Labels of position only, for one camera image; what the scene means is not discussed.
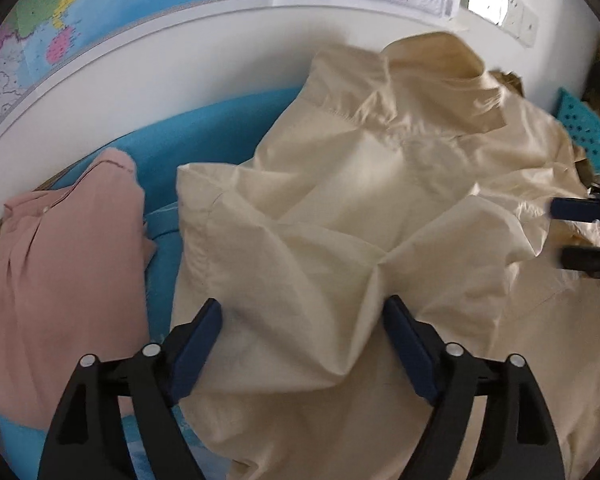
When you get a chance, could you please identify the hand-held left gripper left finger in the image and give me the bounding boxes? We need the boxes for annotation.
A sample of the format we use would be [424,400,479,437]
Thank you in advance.
[36,298,224,480]

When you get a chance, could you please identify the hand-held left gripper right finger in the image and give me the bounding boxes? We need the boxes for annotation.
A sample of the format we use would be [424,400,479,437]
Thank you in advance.
[382,295,566,480]

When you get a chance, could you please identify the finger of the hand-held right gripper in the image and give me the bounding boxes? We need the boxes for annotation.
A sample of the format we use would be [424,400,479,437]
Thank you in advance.
[559,246,600,292]
[551,186,600,224]

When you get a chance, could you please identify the cream shirt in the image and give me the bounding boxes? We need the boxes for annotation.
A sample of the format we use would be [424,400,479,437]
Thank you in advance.
[172,31,600,480]

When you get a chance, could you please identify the teal perforated basket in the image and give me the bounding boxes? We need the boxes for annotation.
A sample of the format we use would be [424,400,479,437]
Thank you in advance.
[555,87,600,175]

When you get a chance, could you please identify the pink garment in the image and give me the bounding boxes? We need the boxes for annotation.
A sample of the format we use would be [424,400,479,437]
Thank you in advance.
[0,147,158,431]

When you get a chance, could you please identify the blue printed bed sheet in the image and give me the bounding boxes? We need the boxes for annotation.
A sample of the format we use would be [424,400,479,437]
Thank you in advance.
[0,85,311,480]

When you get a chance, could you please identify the white wall socket panel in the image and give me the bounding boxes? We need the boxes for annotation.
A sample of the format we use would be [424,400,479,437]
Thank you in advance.
[465,0,540,48]

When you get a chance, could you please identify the colourful wall map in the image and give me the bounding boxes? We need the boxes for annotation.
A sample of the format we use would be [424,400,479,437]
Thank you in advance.
[0,0,466,156]

